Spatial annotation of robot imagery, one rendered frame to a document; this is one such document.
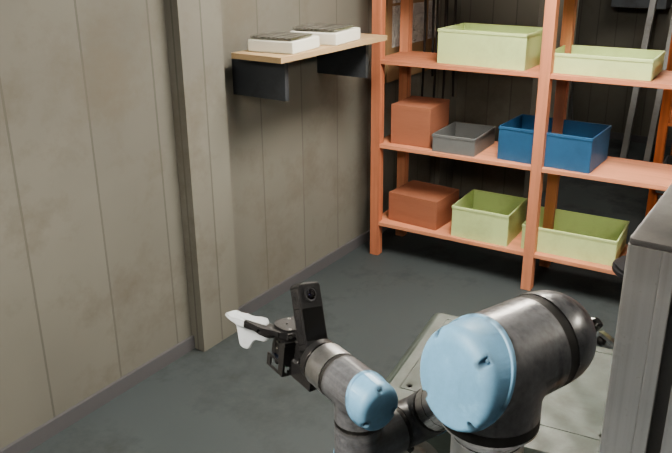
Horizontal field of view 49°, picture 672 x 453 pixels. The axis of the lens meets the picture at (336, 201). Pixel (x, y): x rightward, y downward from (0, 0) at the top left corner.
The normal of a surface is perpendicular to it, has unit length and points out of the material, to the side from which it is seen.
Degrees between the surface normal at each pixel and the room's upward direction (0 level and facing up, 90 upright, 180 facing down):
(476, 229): 90
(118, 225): 90
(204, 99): 90
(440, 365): 82
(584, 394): 0
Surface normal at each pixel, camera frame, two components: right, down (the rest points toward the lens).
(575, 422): 0.00, -0.94
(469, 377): -0.81, 0.07
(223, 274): 0.83, 0.18
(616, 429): -0.56, 0.29
